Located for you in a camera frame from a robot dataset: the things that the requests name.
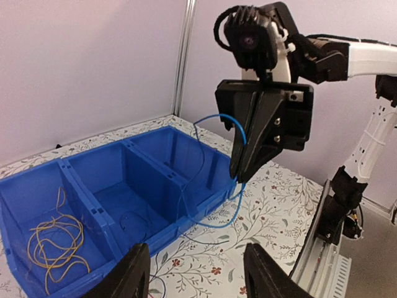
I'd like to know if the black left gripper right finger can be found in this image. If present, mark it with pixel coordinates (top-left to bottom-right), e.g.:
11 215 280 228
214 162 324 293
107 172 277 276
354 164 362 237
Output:
243 243 311 298

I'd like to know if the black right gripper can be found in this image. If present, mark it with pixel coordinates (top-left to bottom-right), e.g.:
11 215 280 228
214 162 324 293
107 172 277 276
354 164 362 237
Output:
215 79 314 183

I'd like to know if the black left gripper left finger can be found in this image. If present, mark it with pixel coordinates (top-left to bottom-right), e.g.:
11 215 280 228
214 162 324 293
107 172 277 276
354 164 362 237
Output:
83 243 150 298

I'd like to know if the yellow cable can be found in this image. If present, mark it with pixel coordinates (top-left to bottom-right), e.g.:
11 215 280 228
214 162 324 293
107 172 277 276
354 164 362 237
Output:
27 186 91 296

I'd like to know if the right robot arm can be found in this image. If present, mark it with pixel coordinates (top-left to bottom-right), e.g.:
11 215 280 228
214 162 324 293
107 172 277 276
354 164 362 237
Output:
215 31 396 242

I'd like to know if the floral tablecloth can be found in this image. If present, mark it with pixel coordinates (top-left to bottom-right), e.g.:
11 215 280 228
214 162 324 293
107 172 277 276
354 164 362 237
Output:
0 114 325 298

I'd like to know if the blue plastic bin near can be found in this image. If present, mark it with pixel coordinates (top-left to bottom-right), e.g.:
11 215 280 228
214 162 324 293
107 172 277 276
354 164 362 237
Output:
127 126 236 221

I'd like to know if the blue plastic bin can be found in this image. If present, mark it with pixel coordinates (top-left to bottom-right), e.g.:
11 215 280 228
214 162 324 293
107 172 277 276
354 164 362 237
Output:
127 126 236 221
62 142 193 261
1 160 119 297

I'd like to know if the blue plastic bin middle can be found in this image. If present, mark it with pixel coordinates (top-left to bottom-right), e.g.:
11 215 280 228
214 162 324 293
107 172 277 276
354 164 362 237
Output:
62 142 193 261

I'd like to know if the blue plastic bin far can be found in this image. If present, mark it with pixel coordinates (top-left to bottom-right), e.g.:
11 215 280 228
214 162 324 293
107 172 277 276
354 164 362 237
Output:
1 160 119 297

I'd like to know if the aluminium front rail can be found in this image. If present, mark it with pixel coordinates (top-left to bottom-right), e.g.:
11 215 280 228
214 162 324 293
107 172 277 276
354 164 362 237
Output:
290 181 352 297

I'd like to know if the right aluminium corner post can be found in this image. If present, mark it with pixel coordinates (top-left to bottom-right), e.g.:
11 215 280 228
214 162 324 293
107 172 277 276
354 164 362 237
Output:
172 0 197 117

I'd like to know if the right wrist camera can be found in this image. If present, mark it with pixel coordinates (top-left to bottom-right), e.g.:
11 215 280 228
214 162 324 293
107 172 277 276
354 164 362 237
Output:
213 1 299 83

